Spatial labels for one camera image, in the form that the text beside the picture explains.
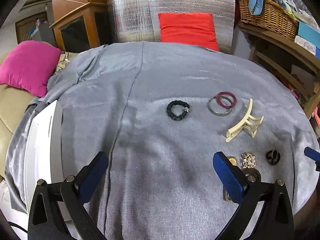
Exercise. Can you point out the dark metal cuff bangle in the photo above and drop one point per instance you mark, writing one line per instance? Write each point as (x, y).
(228, 110)

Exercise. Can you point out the beige leather sofa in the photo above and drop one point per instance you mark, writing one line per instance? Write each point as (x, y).
(14, 102)

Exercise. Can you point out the small black hair clip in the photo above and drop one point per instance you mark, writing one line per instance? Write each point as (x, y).
(272, 157)

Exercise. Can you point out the wooden shelf rack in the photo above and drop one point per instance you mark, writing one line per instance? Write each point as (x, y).
(277, 53)

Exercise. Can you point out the black scrunchie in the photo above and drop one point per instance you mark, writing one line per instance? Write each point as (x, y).
(177, 110)

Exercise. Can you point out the silver foil insulation panel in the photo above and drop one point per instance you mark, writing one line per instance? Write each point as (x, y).
(137, 20)

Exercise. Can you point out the wooden cabinet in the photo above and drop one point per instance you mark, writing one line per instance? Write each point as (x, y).
(83, 28)

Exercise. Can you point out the white jewelry tray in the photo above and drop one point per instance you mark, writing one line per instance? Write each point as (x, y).
(43, 158)

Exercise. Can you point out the blue box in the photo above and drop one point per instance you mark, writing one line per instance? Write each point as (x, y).
(309, 34)

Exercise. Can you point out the grey bed cloth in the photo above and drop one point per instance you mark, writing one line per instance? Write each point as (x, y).
(160, 183)

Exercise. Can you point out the gold rhinestone brooch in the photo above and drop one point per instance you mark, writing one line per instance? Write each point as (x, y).
(248, 160)

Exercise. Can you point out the wicker basket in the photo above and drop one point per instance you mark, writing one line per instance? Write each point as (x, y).
(273, 18)

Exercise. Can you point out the magenta pillow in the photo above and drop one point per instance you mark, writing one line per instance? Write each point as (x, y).
(29, 66)

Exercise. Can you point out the cream hair claw clip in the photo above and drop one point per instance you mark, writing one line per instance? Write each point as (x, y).
(248, 122)

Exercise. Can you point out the red cushion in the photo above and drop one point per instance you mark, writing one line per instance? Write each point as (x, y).
(192, 28)

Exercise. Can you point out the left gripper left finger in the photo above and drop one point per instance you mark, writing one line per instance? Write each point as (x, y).
(45, 218)

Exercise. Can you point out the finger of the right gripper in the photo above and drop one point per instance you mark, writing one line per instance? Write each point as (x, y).
(314, 155)

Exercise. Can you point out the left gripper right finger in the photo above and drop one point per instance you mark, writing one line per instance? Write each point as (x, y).
(275, 220)

